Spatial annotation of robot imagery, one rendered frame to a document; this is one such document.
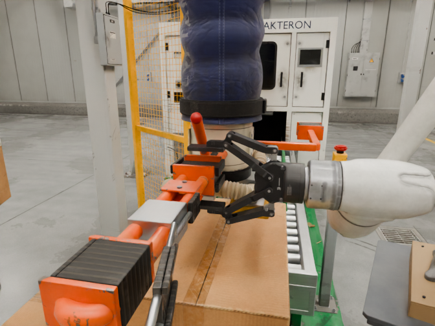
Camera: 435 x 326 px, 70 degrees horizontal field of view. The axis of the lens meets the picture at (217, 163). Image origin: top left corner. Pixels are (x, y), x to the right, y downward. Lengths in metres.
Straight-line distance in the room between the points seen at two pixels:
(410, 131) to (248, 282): 0.49
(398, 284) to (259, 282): 0.59
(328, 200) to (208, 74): 0.39
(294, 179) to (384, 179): 0.14
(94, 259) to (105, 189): 2.04
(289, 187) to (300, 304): 1.03
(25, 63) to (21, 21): 1.39
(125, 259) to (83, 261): 0.04
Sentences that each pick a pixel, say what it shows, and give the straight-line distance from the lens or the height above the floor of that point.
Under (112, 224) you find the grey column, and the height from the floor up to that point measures 0.36.
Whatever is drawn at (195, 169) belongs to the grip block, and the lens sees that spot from 0.60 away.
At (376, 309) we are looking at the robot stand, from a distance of 1.13.
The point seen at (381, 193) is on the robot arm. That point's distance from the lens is 0.57.
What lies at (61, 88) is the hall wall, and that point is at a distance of 12.62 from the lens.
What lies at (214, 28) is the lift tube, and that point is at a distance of 0.76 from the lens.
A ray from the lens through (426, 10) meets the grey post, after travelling 4.33.
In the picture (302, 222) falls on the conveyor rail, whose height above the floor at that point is 0.59.
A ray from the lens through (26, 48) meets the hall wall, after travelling 13.39.
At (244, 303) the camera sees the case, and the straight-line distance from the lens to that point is 0.75.
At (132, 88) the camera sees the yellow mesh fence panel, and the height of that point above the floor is 1.30.
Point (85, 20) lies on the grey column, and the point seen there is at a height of 1.74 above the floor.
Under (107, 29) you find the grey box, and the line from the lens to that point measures 2.16.
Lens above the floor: 1.42
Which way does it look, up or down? 16 degrees down
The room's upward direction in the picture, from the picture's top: straight up
